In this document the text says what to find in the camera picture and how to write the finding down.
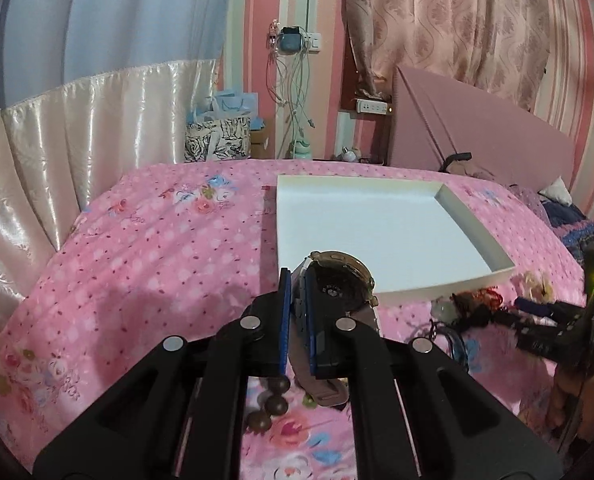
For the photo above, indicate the blue charger on socket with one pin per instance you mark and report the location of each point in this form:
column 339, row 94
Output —
column 290, row 40

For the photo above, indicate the black handle on bed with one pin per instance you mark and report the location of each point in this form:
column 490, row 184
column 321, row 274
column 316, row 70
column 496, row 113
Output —
column 458, row 157

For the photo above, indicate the red knot wooden pendant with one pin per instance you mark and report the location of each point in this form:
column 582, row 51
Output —
column 490, row 298

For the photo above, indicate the pink floral bedspread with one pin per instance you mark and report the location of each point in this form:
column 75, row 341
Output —
column 182, row 249

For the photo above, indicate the pink patterned curtain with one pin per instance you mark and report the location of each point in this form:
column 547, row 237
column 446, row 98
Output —
column 499, row 46

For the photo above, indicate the white shallow tray box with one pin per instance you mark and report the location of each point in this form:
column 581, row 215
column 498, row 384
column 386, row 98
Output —
column 417, row 238

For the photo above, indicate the purple dotted blanket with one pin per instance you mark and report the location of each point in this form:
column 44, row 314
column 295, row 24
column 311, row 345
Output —
column 531, row 200

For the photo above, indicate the watch with beige strap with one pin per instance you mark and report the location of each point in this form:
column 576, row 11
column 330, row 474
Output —
column 349, row 284

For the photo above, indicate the cream satin curtain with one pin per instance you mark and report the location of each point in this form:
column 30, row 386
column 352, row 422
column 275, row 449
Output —
column 66, row 145

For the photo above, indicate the white power strip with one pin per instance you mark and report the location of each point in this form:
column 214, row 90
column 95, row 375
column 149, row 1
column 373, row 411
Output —
column 374, row 107

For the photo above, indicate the cardboard box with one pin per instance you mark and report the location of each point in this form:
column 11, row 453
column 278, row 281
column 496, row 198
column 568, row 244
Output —
column 260, row 147

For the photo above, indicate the black white patterned bag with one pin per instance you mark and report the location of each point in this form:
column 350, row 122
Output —
column 222, row 139

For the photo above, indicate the dark knitted blanket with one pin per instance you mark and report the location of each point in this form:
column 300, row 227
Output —
column 573, row 228

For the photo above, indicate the cream fabric scrunchie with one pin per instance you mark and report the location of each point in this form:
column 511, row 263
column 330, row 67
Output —
column 537, row 288

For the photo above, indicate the person's right hand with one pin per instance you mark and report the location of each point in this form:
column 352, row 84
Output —
column 568, row 383

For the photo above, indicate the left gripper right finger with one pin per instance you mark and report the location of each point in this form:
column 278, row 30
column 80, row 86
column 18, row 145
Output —
column 416, row 413

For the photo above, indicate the pink bed headboard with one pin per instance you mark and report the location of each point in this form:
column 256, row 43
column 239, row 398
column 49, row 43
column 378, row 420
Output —
column 435, row 117

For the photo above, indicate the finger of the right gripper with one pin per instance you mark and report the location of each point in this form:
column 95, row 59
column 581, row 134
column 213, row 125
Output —
column 558, row 312
column 483, row 317

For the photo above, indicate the white pillow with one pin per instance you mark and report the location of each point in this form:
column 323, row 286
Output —
column 557, row 192

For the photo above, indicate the light blue gift bag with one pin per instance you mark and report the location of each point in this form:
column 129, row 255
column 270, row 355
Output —
column 224, row 104

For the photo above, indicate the blue sheer curtain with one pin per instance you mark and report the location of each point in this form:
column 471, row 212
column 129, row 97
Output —
column 47, row 43

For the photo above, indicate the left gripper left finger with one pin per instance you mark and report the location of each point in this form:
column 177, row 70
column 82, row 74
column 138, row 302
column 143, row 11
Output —
column 179, row 412

